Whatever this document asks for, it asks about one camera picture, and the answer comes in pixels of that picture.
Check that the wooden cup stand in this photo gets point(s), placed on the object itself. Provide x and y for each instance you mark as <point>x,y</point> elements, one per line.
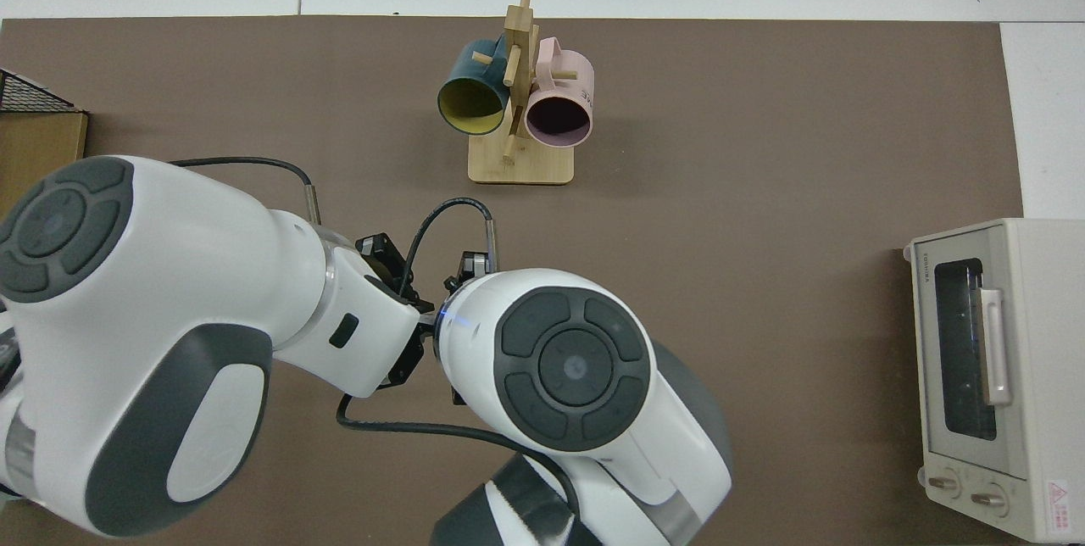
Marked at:
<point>521,164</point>

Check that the dark teal mug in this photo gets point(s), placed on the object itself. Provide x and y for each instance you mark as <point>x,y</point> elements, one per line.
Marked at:
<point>475,71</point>

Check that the pink mug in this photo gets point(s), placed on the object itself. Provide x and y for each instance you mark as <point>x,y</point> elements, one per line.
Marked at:
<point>570,71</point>

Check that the brown table cloth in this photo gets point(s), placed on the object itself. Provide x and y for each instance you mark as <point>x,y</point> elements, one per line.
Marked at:
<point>763,275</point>

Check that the pale toaster oven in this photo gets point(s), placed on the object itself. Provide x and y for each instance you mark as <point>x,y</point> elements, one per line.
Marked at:
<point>1043,292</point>

